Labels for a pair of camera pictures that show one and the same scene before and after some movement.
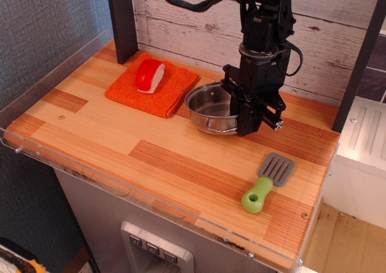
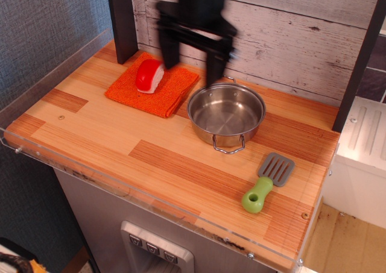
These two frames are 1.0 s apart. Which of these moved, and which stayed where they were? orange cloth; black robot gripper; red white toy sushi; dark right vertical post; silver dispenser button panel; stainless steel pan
Moved: black robot gripper; stainless steel pan
Stayed: silver dispenser button panel; orange cloth; dark right vertical post; red white toy sushi
